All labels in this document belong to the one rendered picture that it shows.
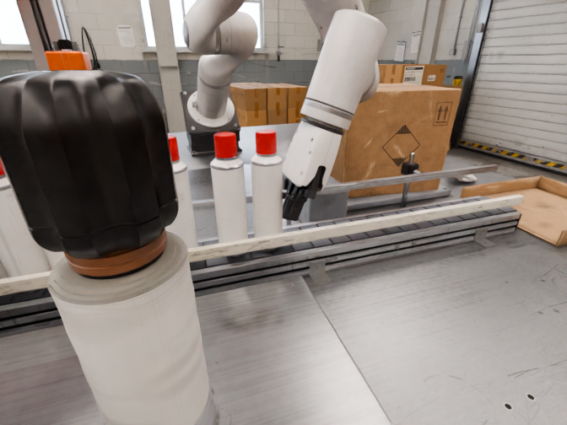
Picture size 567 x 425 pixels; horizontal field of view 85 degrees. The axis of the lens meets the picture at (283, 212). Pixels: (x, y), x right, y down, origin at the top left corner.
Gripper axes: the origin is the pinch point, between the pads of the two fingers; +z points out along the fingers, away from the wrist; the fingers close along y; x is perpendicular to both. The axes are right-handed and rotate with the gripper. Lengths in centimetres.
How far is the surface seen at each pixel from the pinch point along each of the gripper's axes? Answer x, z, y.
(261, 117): 89, 9, -334
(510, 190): 73, -15, -13
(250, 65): 108, -57, -564
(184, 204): -18.6, 2.1, 2.2
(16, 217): -38.9, 8.3, 2.2
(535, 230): 57, -9, 7
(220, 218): -12.6, 3.5, 2.2
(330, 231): 6.5, 1.2, 4.6
